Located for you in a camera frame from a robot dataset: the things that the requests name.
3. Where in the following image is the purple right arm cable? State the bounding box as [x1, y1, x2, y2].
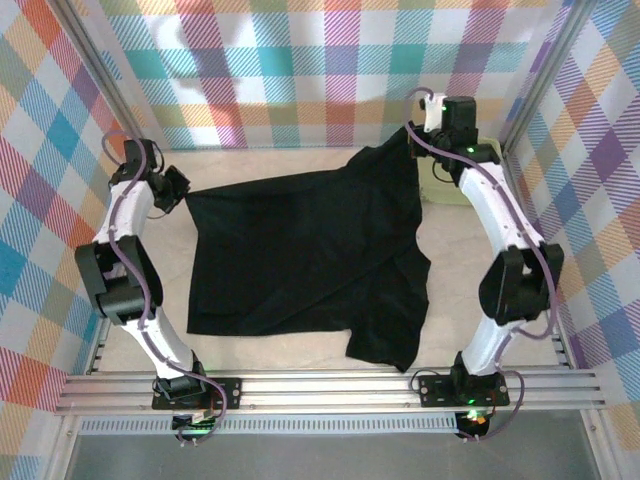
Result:
[405, 88, 560, 444]

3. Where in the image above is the long aluminium mounting rail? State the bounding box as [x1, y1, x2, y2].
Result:
[53, 372, 606, 416]

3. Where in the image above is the grey slotted cable duct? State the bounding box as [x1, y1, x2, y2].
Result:
[79, 412, 459, 435]

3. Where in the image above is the pale green plastic basket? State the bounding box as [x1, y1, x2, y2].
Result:
[418, 138, 503, 206]

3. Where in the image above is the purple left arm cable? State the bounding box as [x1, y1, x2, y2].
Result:
[101, 131, 229, 444]

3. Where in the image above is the aluminium table side rail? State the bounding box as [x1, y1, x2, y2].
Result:
[85, 152, 157, 376]
[503, 149, 575, 371]

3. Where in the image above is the black t-shirt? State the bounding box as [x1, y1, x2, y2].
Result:
[185, 127, 432, 374]

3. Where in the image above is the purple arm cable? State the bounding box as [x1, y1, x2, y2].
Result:
[101, 131, 229, 444]
[405, 88, 560, 444]

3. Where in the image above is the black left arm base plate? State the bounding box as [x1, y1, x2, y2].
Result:
[151, 375, 244, 412]

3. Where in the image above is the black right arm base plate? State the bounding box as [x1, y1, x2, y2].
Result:
[418, 373, 511, 409]

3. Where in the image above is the aluminium frame post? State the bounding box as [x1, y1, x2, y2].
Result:
[498, 0, 599, 156]
[57, 0, 157, 166]

